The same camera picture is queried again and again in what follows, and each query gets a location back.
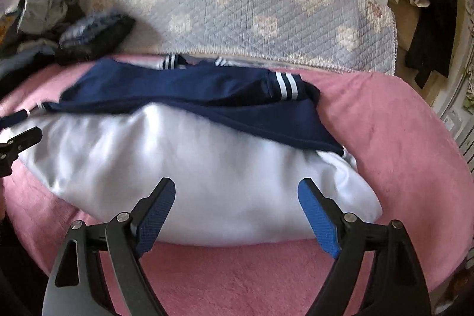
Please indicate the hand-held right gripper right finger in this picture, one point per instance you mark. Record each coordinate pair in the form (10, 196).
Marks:
(318, 218)

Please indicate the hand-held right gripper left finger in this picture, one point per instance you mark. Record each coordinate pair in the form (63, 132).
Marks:
(155, 216)

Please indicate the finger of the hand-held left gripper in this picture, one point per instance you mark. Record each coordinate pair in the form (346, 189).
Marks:
(22, 144)

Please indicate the white and navy jacket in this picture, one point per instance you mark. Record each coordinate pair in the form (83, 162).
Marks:
(185, 171)

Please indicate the blue-grey garment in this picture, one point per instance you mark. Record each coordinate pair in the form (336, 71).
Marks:
(26, 58)

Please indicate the pink fleece blanket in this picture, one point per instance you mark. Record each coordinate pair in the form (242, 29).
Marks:
(389, 138)

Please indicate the dark denim garment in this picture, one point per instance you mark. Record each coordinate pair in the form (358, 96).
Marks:
(96, 36)

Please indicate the white radiator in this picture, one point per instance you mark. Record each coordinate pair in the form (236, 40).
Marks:
(464, 138)

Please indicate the quilted floral grey cover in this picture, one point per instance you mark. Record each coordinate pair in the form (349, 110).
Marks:
(229, 12)

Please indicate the hanging black garment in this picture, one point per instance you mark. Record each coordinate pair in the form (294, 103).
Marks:
(433, 5)

